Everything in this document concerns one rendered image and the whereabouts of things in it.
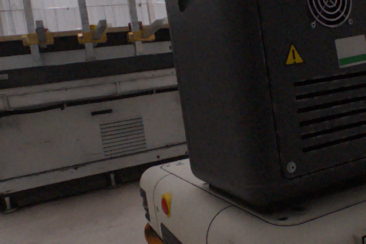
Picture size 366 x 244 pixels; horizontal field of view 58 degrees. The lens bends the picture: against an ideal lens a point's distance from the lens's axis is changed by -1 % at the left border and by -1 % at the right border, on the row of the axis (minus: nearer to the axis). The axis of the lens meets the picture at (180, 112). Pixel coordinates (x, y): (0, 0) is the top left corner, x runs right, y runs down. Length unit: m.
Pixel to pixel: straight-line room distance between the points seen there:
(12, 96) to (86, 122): 0.44
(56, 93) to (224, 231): 1.32
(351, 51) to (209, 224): 0.34
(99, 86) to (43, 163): 0.54
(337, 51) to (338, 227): 0.25
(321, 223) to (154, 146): 1.62
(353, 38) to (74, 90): 1.38
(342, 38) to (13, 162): 1.71
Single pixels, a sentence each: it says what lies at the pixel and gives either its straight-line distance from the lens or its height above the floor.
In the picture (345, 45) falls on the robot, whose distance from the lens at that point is 0.55.
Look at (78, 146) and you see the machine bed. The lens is 1.94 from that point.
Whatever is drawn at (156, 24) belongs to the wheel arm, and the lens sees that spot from 1.54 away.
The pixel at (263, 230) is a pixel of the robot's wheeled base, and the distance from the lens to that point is 0.47.
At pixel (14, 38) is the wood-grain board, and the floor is 0.89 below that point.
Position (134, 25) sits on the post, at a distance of 1.78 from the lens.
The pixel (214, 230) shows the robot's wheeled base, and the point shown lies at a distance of 0.54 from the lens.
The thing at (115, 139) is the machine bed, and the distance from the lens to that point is 1.96.
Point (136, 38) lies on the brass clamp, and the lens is 1.76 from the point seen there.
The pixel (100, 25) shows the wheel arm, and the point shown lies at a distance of 1.47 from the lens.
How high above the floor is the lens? 0.47
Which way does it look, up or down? 3 degrees down
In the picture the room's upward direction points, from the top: 9 degrees counter-clockwise
